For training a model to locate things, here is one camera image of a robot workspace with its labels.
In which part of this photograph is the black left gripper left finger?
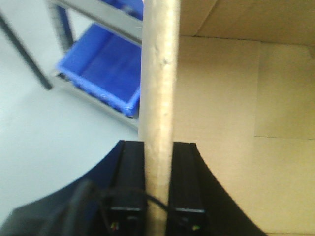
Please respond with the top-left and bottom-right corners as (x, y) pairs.
(0, 141), (148, 236)

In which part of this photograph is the blue bin on lower shelf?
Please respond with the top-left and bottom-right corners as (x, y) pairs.
(56, 24), (141, 117)

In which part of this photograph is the grey metal shelf frame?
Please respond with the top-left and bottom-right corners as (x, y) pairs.
(47, 0), (143, 129)

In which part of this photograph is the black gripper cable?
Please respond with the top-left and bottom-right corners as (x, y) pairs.
(71, 180), (170, 236)

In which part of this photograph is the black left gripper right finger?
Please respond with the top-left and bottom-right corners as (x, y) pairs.
(165, 142), (265, 236)

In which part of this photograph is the dark grey table leg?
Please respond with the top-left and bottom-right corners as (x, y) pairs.
(0, 13), (53, 90)

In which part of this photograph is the brown EcoFlow cardboard box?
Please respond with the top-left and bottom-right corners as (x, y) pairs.
(137, 0), (315, 236)

